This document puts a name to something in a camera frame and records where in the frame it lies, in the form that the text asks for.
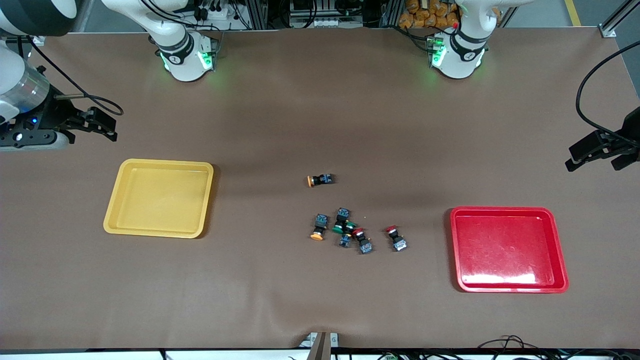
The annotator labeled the red push button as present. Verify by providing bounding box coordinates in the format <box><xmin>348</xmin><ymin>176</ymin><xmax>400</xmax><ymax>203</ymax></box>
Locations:
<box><xmin>384</xmin><ymin>225</ymin><xmax>408</xmax><ymax>252</ymax></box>
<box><xmin>351</xmin><ymin>227</ymin><xmax>374</xmax><ymax>255</ymax></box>

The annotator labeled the yellow plastic tray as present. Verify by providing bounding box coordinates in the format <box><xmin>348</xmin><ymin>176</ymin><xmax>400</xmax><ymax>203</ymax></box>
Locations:
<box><xmin>103</xmin><ymin>158</ymin><xmax>215</xmax><ymax>239</ymax></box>

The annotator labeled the red plastic tray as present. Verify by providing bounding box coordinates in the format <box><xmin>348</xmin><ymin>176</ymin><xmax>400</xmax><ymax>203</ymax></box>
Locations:
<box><xmin>449</xmin><ymin>206</ymin><xmax>570</xmax><ymax>294</ymax></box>

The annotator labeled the orange packaged goods pile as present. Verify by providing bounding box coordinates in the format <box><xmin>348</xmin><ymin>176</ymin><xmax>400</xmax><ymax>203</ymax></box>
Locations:
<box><xmin>398</xmin><ymin>0</ymin><xmax>461</xmax><ymax>30</ymax></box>

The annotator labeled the brown table mat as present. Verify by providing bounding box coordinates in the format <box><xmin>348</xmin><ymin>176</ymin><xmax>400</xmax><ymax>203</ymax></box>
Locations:
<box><xmin>0</xmin><ymin>27</ymin><xmax>640</xmax><ymax>351</ymax></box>

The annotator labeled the white terminal strip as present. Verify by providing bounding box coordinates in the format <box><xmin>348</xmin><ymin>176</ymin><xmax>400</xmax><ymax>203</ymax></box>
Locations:
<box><xmin>291</xmin><ymin>17</ymin><xmax>347</xmax><ymax>29</ymax></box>

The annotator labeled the green push button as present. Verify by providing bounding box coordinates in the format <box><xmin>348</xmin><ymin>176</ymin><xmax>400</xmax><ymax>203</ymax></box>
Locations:
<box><xmin>339</xmin><ymin>221</ymin><xmax>359</xmax><ymax>249</ymax></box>
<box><xmin>332</xmin><ymin>207</ymin><xmax>351</xmax><ymax>236</ymax></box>

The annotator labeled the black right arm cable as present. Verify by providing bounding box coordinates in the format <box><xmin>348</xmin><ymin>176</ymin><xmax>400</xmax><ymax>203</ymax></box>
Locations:
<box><xmin>20</xmin><ymin>35</ymin><xmax>124</xmax><ymax>117</ymax></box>

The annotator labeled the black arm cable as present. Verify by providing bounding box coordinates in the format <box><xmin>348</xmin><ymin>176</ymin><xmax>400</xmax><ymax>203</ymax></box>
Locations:
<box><xmin>20</xmin><ymin>35</ymin><xmax>124</xmax><ymax>117</ymax></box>
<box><xmin>575</xmin><ymin>40</ymin><xmax>640</xmax><ymax>147</ymax></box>

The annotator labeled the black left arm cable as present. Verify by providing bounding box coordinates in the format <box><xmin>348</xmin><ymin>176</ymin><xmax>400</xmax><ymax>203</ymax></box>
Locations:
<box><xmin>575</xmin><ymin>40</ymin><xmax>640</xmax><ymax>147</ymax></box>

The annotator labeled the aluminium frame post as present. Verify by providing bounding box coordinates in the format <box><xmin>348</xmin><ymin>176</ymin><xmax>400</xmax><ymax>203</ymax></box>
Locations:
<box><xmin>244</xmin><ymin>0</ymin><xmax>269</xmax><ymax>30</ymax></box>

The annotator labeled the black cable bundle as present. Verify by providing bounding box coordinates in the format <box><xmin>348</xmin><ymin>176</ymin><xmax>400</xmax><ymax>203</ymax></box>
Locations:
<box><xmin>475</xmin><ymin>334</ymin><xmax>637</xmax><ymax>360</ymax></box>

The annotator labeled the metal table edge bracket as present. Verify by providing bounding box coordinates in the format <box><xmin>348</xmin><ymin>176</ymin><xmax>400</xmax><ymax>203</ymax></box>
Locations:
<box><xmin>299</xmin><ymin>331</ymin><xmax>341</xmax><ymax>360</ymax></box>

